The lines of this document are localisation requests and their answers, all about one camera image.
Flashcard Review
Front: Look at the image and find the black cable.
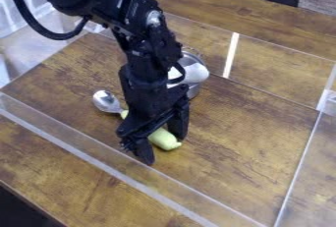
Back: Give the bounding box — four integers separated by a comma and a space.
3, 0, 91, 41

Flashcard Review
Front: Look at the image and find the clear acrylic barrier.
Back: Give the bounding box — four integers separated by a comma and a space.
0, 92, 336, 227

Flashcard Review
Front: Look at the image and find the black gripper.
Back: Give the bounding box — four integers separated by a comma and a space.
117, 66, 189, 165

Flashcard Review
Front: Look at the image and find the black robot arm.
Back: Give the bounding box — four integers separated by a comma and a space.
47, 0, 189, 165

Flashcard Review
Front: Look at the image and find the white mushroom toy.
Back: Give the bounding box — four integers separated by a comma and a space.
167, 63, 211, 87

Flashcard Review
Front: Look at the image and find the small metal pot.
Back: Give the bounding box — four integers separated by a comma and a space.
167, 47, 211, 99

